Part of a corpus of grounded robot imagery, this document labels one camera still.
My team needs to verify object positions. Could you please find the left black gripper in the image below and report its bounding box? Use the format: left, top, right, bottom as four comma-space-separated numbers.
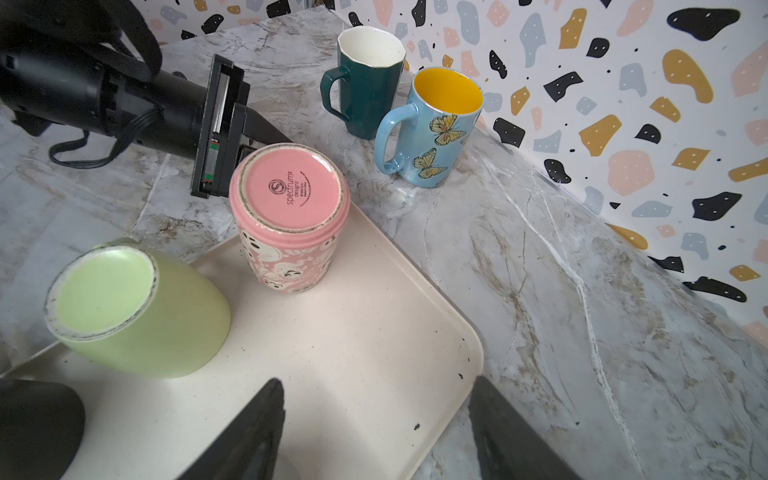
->
191, 55, 290, 198

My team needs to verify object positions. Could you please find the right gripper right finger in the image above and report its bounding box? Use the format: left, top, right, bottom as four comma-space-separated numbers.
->
469, 376, 579, 480

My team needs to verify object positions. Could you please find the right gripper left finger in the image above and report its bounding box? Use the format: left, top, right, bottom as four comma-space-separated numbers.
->
180, 378, 286, 480

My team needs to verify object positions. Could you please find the dark green mug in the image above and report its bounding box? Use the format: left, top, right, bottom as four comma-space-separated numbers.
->
320, 26, 406, 140

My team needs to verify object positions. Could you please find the light blue butterfly mug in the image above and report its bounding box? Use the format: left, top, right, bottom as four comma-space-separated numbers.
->
374, 67, 484, 188

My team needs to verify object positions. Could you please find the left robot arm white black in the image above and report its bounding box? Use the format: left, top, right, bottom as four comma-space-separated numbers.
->
1, 1, 285, 198

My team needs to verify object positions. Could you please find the pink patterned mug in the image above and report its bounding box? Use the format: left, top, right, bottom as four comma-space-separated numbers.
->
229, 143, 351, 293

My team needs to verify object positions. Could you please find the light green mug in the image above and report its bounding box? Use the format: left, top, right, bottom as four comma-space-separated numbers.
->
44, 239, 232, 378

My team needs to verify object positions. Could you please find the black mug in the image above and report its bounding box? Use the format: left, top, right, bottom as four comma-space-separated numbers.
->
1, 379, 85, 479

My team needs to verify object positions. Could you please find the cream rectangular tray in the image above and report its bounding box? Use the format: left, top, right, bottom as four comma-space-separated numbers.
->
10, 207, 484, 479

